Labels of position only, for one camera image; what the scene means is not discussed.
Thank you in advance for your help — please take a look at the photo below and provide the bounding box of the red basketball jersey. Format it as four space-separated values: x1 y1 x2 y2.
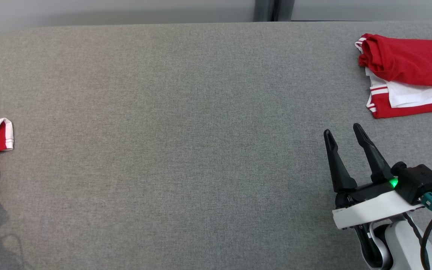
354 33 432 119

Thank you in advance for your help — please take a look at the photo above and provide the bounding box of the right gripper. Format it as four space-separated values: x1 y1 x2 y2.
324 123 425 230

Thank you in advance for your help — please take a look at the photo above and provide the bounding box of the grey partition post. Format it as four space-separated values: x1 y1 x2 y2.
253 0 295 22

